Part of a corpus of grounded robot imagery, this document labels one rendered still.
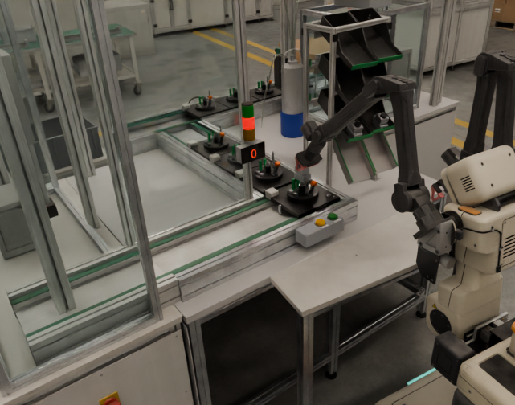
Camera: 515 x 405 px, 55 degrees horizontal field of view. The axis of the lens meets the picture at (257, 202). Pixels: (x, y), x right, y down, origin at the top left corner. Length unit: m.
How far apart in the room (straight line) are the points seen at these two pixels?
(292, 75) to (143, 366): 1.86
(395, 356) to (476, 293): 1.03
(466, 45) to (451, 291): 6.41
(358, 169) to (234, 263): 0.79
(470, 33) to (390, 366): 6.03
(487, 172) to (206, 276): 1.01
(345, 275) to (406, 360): 1.01
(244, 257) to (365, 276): 0.47
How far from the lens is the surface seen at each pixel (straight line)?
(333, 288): 1.88
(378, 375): 2.75
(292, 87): 3.01
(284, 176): 2.40
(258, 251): 1.94
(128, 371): 1.85
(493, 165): 1.71
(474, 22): 8.07
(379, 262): 2.03
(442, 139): 3.85
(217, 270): 1.86
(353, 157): 2.35
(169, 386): 2.00
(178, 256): 1.99
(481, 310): 2.01
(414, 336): 2.98
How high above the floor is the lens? 2.07
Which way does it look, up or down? 30 degrees down
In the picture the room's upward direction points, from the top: 3 degrees counter-clockwise
